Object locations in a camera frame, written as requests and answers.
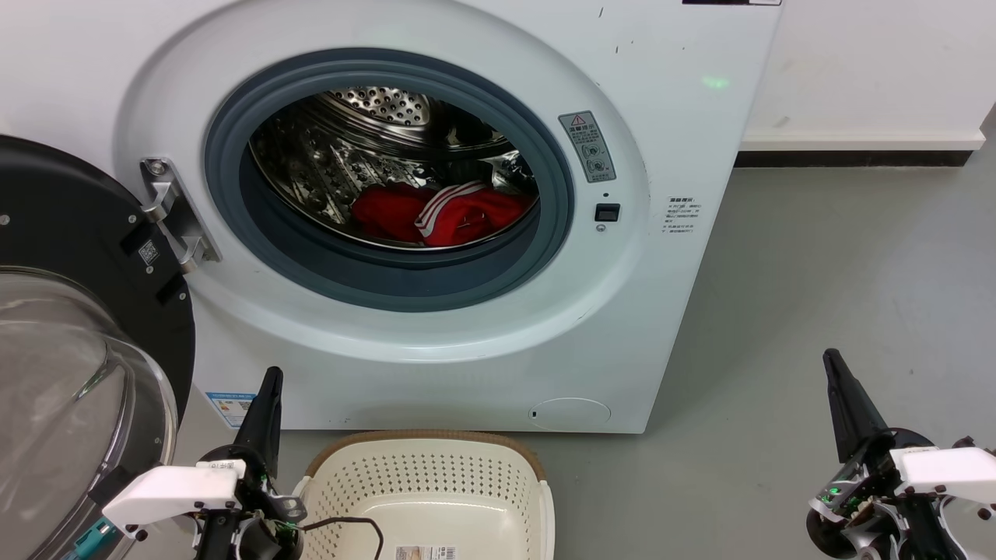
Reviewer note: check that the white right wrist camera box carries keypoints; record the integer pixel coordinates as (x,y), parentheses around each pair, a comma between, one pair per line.
(949,470)

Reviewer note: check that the white front-load washing machine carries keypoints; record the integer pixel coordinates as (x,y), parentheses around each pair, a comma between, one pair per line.
(661,311)

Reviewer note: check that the cream perforated laundry basket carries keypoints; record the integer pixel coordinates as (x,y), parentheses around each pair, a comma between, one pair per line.
(428,482)

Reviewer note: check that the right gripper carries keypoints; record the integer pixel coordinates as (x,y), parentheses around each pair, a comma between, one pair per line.
(864,505)

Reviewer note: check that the grey warning sticker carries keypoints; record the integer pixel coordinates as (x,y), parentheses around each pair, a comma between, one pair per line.
(587,146)

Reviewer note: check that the black round washer door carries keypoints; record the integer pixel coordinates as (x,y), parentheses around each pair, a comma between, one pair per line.
(62,218)

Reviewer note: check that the black door latch socket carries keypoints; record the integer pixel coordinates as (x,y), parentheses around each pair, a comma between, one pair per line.
(608,212)

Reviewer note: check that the teal connector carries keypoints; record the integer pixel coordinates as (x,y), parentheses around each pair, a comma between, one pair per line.
(97,538)

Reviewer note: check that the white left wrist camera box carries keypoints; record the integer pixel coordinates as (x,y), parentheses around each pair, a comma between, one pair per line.
(171,494)

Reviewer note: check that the grey rubber door gasket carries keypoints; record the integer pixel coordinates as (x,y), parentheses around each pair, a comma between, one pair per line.
(311,272)

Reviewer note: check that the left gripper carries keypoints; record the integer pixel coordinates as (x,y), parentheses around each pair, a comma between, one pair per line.
(257,513)

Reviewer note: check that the white text instruction sticker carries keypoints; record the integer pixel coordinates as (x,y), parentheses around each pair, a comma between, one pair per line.
(682,216)

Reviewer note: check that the blue energy label sticker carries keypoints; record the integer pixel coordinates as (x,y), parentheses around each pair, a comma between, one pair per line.
(229,408)

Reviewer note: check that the stainless steel washing machine drum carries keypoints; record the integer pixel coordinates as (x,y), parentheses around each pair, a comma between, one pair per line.
(311,171)

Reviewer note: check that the paper label with barcode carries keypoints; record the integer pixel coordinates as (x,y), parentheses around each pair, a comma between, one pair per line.
(426,554)

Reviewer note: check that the white and dark baseboard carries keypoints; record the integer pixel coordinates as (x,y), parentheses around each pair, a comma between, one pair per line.
(856,152)

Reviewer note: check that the round drain filter cover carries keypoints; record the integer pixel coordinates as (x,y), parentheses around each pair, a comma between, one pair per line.
(569,414)

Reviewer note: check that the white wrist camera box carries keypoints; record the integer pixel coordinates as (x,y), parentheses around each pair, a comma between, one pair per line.
(949,470)
(171,494)

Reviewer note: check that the silver metal door hinge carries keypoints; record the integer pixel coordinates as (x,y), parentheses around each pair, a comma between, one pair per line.
(175,218)

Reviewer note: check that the red garment with white stripes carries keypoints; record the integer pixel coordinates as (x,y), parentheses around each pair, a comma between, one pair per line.
(389,214)

